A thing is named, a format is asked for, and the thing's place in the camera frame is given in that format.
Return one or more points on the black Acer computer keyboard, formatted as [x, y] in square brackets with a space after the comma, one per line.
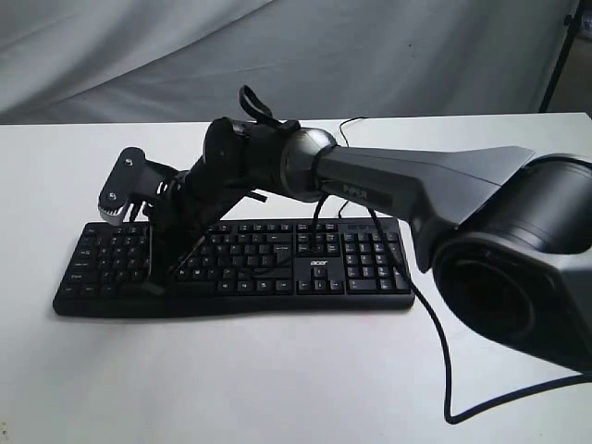
[253, 266]

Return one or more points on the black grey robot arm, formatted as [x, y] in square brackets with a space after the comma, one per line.
[506, 233]

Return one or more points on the black tripod stand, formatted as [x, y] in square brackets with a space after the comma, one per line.
[572, 23]

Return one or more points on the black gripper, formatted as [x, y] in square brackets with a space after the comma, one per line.
[192, 202]

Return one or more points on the grey backdrop cloth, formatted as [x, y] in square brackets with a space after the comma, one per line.
[170, 61]

